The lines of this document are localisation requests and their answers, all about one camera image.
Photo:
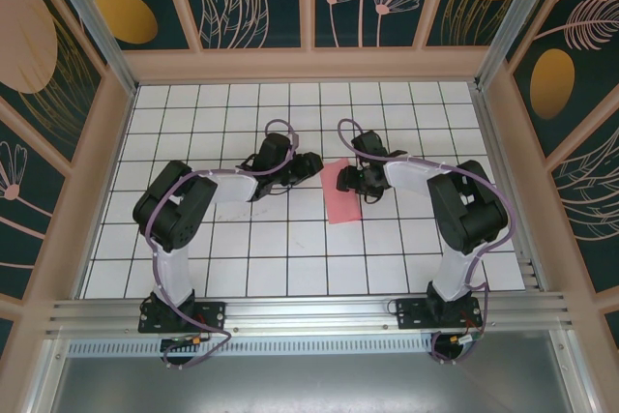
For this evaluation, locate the pink cloth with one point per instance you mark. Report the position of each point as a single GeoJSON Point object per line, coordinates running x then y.
{"type": "Point", "coordinates": [341, 207]}

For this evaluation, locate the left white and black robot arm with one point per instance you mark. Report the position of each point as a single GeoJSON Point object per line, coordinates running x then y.
{"type": "Point", "coordinates": [173, 270]}

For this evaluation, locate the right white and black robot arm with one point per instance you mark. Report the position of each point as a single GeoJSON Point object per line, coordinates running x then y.
{"type": "Point", "coordinates": [452, 273]}

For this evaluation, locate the grey metal sheet panel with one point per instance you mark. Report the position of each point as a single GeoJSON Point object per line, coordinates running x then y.
{"type": "Point", "coordinates": [309, 384]}

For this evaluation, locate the long aluminium mounting rail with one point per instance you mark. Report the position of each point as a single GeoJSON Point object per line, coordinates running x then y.
{"type": "Point", "coordinates": [309, 314]}

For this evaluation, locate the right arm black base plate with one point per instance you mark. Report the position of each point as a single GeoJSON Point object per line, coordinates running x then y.
{"type": "Point", "coordinates": [411, 314]}

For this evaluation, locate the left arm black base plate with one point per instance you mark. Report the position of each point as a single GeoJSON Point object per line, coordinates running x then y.
{"type": "Point", "coordinates": [213, 314]}

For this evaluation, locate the grooved aluminium side rail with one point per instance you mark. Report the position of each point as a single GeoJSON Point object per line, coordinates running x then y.
{"type": "Point", "coordinates": [528, 270]}

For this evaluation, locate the aluminium corner post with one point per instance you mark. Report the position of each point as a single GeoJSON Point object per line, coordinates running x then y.
{"type": "Point", "coordinates": [92, 16]}
{"type": "Point", "coordinates": [522, 7]}

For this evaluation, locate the aluminium frame rail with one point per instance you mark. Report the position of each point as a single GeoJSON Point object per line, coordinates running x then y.
{"type": "Point", "coordinates": [46, 379]}
{"type": "Point", "coordinates": [573, 374]}

